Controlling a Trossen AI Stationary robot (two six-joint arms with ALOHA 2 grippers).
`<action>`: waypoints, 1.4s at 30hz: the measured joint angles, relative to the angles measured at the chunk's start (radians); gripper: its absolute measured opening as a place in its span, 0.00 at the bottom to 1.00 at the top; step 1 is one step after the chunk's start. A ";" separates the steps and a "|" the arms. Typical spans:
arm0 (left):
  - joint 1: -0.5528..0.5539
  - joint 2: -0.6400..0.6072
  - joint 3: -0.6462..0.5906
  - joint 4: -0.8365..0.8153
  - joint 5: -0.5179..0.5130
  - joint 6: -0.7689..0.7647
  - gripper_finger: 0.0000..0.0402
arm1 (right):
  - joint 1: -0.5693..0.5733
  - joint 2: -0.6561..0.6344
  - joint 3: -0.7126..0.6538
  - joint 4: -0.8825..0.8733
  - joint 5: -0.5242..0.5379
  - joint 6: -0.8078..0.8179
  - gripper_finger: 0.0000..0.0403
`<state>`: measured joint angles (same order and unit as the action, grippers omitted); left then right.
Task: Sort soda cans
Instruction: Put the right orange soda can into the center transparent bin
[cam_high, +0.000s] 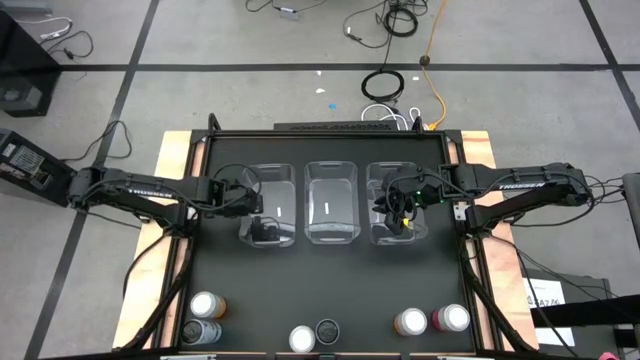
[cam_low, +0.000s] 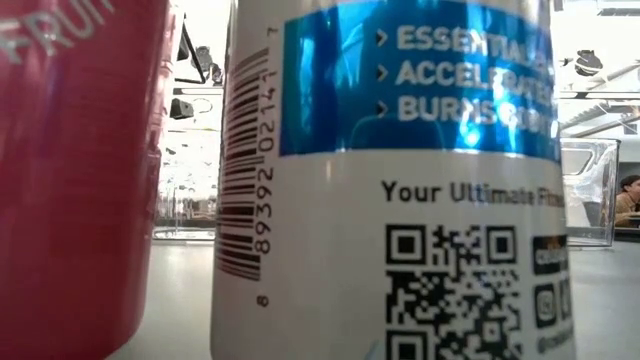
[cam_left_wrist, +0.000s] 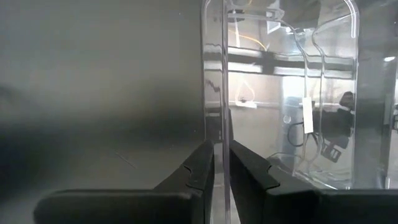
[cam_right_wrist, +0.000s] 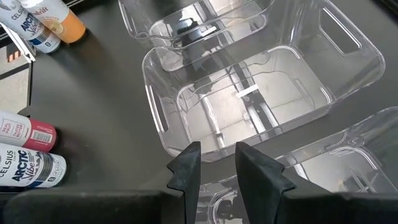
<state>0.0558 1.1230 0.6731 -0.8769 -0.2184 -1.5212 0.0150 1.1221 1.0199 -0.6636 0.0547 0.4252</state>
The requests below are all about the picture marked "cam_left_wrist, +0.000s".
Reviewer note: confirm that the clear plastic bin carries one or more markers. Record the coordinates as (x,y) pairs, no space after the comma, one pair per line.
(264,124)

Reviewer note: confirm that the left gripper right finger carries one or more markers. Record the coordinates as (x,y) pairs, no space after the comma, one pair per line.
(295,208)

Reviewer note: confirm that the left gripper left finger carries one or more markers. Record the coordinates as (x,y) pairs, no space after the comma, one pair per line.
(140,208)

